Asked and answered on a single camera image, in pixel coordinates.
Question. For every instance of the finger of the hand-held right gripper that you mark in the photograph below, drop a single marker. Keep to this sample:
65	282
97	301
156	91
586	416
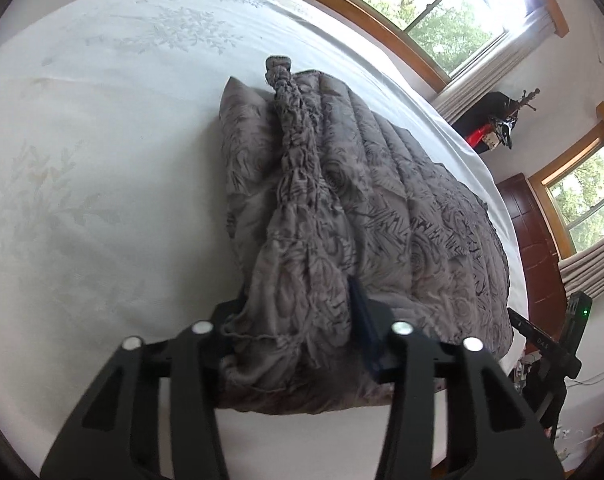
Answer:
544	400
541	342

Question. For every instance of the grey quilted floral jacket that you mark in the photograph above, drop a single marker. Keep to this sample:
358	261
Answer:
381	220

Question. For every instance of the small wooden frame window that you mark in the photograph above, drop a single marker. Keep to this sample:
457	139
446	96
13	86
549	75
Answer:
586	195

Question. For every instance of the large wooden frame window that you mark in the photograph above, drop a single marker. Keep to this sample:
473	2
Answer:
431	10

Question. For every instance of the red hanging bag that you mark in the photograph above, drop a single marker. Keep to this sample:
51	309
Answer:
477	138

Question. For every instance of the bed with white sheet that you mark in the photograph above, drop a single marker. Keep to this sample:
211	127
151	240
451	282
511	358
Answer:
107	160

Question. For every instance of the black hanging garment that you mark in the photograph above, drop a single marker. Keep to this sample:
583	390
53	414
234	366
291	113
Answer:
481	110

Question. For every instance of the white pleated curtain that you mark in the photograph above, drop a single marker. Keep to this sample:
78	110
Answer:
496	70

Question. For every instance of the wooden coat rack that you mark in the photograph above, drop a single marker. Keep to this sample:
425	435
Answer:
519	102

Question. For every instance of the striped beige curtain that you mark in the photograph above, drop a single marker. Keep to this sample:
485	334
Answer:
591	270

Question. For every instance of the dark wooden headboard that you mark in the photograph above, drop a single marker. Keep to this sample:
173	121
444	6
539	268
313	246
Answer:
531	240

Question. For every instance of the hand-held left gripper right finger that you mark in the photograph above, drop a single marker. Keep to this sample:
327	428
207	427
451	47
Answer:
364	330

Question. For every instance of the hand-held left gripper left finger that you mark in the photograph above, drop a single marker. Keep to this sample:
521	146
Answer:
217	325

